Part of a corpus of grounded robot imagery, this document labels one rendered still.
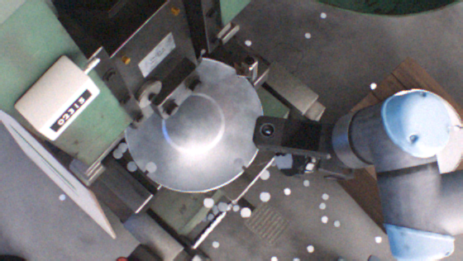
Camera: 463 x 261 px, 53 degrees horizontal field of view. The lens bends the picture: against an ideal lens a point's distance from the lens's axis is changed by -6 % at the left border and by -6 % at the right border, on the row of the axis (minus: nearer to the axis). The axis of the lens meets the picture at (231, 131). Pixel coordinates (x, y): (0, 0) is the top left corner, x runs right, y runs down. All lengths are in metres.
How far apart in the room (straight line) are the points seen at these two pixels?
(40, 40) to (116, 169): 0.68
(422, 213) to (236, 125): 0.54
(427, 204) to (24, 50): 0.44
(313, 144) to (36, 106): 0.38
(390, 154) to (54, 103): 0.36
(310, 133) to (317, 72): 1.23
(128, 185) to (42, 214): 0.86
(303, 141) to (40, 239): 1.38
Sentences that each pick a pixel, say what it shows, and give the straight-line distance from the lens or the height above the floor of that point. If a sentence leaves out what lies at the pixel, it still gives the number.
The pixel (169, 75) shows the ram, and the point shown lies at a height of 0.97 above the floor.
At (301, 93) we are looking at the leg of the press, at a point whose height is 0.64.
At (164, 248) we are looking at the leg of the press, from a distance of 1.12.
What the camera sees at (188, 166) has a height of 0.78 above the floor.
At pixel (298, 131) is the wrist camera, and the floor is 1.09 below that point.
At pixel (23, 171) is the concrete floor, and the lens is 1.96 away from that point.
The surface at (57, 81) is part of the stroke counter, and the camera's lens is 0.48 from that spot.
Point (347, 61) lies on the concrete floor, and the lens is 1.95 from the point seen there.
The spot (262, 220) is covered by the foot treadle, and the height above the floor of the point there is 0.16.
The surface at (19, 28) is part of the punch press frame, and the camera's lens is 0.42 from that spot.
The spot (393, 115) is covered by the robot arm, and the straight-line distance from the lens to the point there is 0.55.
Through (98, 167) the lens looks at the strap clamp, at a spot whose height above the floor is 0.74.
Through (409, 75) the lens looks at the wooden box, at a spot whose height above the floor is 0.35.
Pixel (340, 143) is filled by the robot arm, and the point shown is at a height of 1.15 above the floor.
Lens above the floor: 1.75
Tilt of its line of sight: 75 degrees down
